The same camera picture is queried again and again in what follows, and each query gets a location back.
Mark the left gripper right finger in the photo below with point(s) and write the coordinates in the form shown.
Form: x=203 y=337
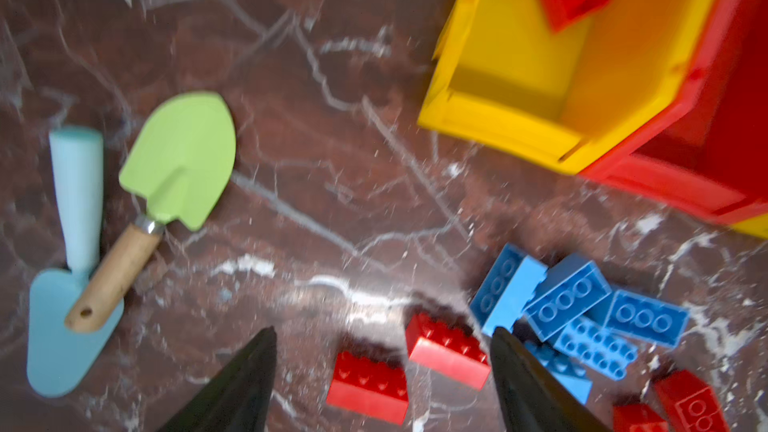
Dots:
x=530 y=398

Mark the blue lego brick centre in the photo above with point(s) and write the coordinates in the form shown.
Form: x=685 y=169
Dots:
x=596 y=347

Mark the light blue garden trowel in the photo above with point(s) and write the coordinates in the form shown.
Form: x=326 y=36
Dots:
x=57 y=358

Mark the blue lego brick upper right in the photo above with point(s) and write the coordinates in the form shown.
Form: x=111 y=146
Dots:
x=641 y=317

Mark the yellow plastic bin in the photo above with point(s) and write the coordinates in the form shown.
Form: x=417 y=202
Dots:
x=756 y=226
x=562 y=99

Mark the left yellow plastic bin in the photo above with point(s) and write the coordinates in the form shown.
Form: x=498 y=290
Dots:
x=562 y=99

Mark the blue lego brick leftmost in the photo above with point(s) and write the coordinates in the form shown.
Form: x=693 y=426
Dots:
x=507 y=289

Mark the green garden shovel wooden handle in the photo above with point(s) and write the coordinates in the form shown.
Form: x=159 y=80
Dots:
x=180 y=164

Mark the blue lego brick tilted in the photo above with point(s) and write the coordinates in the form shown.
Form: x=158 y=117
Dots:
x=571 y=287

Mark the blue lego brick lower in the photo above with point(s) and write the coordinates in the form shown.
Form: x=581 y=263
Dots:
x=573 y=377

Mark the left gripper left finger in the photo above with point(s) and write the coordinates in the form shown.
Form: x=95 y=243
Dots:
x=238 y=397

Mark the red plastic bin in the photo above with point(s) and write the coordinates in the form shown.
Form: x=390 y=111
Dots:
x=706 y=153

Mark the right yellow plastic bin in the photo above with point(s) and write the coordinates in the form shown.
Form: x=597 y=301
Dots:
x=756 y=226

